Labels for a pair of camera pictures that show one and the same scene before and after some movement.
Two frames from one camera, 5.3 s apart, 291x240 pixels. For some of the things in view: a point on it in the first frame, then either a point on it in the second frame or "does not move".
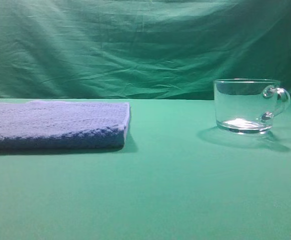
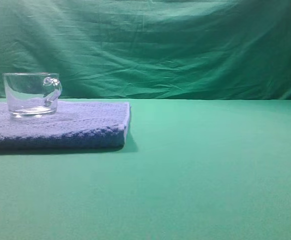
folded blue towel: [45, 125] does not move
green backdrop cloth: [140, 49] does not move
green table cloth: [177, 176] does not move
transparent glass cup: [248, 105] → [32, 94]
